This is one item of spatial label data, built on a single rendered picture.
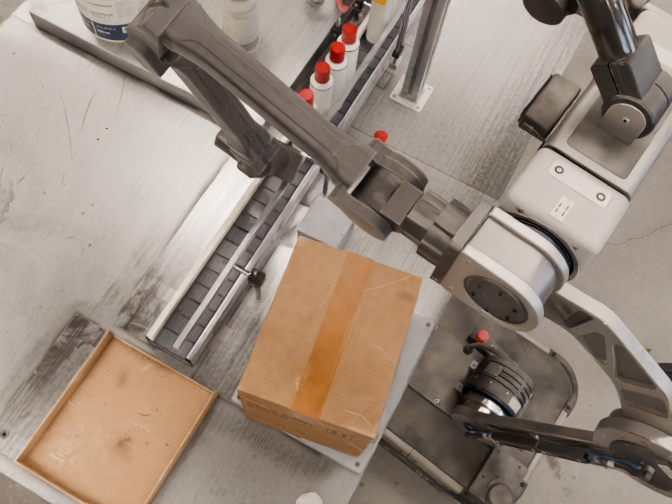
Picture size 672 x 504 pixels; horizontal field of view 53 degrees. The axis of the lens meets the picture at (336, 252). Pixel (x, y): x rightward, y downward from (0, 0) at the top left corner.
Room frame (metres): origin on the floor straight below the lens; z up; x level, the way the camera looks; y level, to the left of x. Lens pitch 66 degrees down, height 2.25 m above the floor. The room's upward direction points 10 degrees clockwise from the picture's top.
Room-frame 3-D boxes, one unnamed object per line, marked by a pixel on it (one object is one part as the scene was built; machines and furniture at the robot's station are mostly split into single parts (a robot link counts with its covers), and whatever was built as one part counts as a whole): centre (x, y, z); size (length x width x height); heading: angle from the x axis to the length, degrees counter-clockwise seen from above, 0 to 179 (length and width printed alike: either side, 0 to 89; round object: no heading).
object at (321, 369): (0.35, -0.02, 0.99); 0.30 x 0.24 x 0.27; 171
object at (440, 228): (0.41, -0.13, 1.45); 0.09 x 0.08 x 0.12; 152
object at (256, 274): (0.48, 0.17, 0.91); 0.07 x 0.03 x 0.16; 71
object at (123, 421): (0.16, 0.36, 0.85); 0.30 x 0.26 x 0.04; 161
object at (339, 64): (0.98, 0.07, 0.98); 0.05 x 0.05 x 0.20
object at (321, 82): (0.92, 0.10, 0.98); 0.05 x 0.05 x 0.20
